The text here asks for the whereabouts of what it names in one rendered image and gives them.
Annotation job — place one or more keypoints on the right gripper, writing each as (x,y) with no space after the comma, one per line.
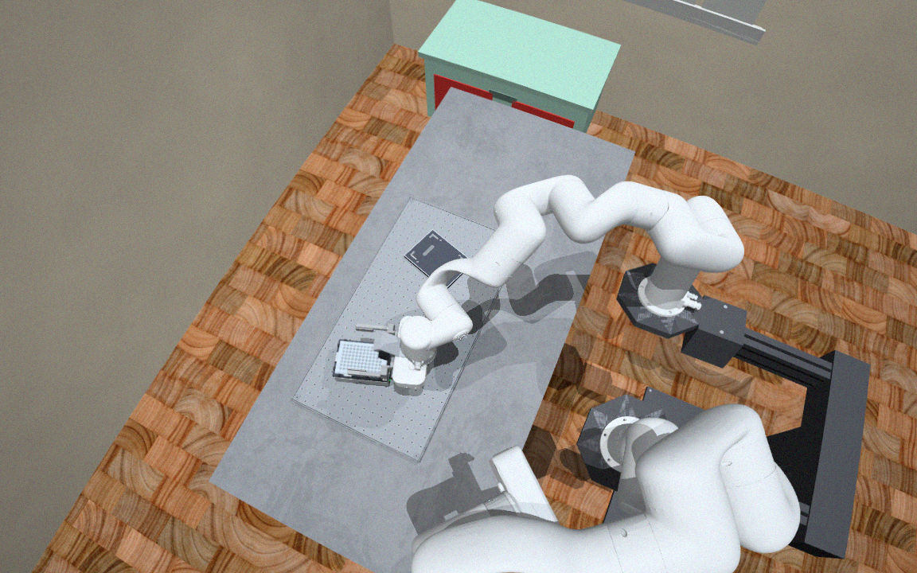
(404,373)

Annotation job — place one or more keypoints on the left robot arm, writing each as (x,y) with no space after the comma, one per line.
(685,480)

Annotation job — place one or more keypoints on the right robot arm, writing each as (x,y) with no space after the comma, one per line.
(680,233)

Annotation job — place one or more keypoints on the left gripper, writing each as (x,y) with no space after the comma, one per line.
(518,482)

